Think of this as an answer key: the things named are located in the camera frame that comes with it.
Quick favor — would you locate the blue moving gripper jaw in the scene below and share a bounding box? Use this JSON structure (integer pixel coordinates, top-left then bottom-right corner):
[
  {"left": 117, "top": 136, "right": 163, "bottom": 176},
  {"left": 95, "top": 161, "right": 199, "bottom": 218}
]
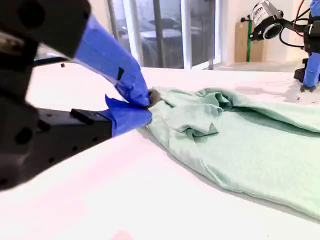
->
[
  {"left": 0, "top": 0, "right": 152, "bottom": 108},
  {"left": 300, "top": 53, "right": 320, "bottom": 93}
]

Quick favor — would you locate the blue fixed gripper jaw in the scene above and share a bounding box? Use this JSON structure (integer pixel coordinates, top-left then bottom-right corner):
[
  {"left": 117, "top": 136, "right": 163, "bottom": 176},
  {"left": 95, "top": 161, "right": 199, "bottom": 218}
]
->
[{"left": 24, "top": 94, "right": 153, "bottom": 176}]

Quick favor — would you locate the pale green T-shirt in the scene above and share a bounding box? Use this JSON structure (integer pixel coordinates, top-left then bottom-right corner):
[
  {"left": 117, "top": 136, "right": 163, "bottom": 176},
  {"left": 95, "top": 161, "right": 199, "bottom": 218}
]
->
[{"left": 145, "top": 86, "right": 320, "bottom": 223}]

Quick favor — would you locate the green pole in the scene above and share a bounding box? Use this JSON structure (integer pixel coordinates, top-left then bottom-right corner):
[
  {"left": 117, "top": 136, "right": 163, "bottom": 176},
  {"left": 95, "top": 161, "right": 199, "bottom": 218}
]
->
[{"left": 245, "top": 20, "right": 252, "bottom": 64}]

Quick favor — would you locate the brown cardboard box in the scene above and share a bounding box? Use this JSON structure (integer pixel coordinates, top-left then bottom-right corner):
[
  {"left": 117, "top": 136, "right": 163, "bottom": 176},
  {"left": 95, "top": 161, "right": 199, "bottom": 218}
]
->
[{"left": 234, "top": 21, "right": 267, "bottom": 64}]

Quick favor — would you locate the white framed glass door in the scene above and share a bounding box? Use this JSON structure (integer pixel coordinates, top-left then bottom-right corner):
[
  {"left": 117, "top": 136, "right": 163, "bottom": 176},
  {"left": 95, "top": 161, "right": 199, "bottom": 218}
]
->
[{"left": 106, "top": 0, "right": 224, "bottom": 71}]

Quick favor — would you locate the red and white servo wire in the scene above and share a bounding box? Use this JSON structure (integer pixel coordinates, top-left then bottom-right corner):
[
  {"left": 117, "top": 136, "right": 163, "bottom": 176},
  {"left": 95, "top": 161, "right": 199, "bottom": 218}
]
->
[{"left": 294, "top": 0, "right": 313, "bottom": 34}]

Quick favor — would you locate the curved black camera stalk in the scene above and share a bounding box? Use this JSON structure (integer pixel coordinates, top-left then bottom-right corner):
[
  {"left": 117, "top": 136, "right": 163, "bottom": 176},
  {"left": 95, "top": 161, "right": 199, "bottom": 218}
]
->
[{"left": 281, "top": 18, "right": 310, "bottom": 35}]

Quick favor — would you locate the long black camera cable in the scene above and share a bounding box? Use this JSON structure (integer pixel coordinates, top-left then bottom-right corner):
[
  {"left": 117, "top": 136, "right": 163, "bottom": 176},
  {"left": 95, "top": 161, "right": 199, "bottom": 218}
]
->
[{"left": 279, "top": 31, "right": 307, "bottom": 50}]

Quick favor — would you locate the silver and black camera box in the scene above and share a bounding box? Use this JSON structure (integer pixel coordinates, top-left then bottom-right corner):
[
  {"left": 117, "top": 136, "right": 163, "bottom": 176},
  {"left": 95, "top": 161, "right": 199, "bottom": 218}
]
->
[{"left": 250, "top": 0, "right": 285, "bottom": 42}]

